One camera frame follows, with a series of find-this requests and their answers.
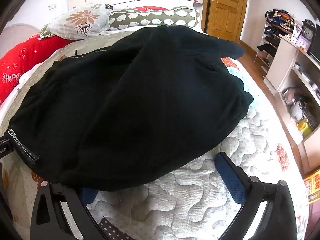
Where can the heart-patterned quilted bedspread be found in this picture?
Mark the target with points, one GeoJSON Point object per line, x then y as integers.
{"type": "Point", "coordinates": [175, 205]}

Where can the red and yellow printed box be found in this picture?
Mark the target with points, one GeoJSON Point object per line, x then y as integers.
{"type": "Point", "coordinates": [312, 185]}

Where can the black television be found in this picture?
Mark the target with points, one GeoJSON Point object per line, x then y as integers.
{"type": "Point", "coordinates": [317, 42]}

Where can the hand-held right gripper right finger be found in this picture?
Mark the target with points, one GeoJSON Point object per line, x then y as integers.
{"type": "Point", "coordinates": [235, 187]}

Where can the red patterned pillow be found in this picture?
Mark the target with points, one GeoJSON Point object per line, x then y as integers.
{"type": "Point", "coordinates": [25, 60]}

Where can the white wall socket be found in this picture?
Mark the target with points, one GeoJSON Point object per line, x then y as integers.
{"type": "Point", "coordinates": [52, 6]}

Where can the white shoe rack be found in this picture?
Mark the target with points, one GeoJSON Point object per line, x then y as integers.
{"type": "Point", "coordinates": [271, 40]}

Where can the wooden door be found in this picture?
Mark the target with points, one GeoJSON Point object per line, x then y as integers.
{"type": "Point", "coordinates": [225, 10]}

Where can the yellow cup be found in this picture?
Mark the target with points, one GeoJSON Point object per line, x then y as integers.
{"type": "Point", "coordinates": [305, 129]}

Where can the floral print pillow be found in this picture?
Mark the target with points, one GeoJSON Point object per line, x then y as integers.
{"type": "Point", "coordinates": [80, 20]}

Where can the small purple clock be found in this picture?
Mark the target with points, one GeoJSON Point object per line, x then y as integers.
{"type": "Point", "coordinates": [303, 43]}

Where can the white shelf cabinet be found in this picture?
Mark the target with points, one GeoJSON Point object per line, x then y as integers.
{"type": "Point", "coordinates": [282, 60]}

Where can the green pillow with white print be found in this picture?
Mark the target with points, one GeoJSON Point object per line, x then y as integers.
{"type": "Point", "coordinates": [155, 17]}

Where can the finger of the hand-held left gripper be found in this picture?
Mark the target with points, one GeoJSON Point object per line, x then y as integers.
{"type": "Point", "coordinates": [5, 140]}

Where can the small red pillow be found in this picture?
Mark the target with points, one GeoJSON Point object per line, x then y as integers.
{"type": "Point", "coordinates": [150, 8]}

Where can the white electric fan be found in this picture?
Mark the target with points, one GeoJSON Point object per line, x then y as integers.
{"type": "Point", "coordinates": [20, 32]}

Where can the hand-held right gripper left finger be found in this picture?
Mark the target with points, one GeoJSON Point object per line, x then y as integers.
{"type": "Point", "coordinates": [88, 196]}

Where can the black pants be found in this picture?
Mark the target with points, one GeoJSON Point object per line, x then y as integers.
{"type": "Point", "coordinates": [125, 105]}

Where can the black ornate clock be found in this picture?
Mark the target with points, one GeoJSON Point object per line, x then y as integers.
{"type": "Point", "coordinates": [308, 33]}

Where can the small white jar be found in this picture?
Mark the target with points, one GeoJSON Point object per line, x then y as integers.
{"type": "Point", "coordinates": [297, 65]}

